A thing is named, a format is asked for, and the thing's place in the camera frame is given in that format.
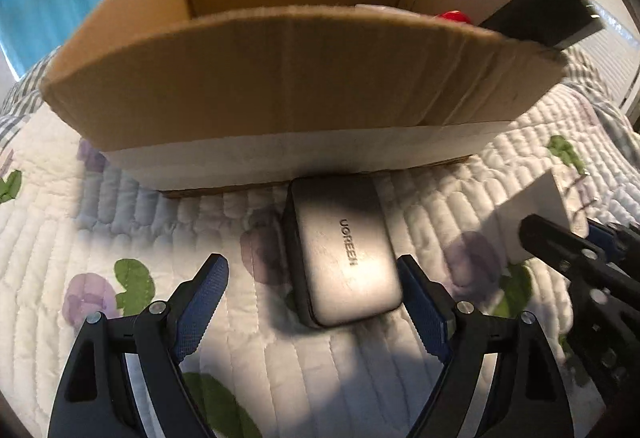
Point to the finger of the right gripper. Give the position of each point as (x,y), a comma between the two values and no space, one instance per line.
(575,258)
(619,243)

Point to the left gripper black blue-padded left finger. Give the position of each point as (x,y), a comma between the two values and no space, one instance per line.
(95,397)

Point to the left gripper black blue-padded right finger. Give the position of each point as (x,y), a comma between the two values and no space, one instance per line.
(526,398)

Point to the white charger plug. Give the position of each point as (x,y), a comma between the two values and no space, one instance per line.
(556,196)

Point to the black remote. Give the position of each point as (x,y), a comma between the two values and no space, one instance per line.
(556,24)

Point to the red white tube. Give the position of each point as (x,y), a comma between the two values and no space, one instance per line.
(455,16)

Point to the white louvred wardrobe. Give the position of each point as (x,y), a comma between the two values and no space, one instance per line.
(615,49)

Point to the grey UGREEN power bank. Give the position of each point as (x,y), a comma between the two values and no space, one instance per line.
(339,255)

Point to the grey checked bedsheet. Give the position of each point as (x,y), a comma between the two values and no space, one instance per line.
(23,100)

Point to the brown cardboard box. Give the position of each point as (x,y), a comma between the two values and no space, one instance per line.
(212,94)

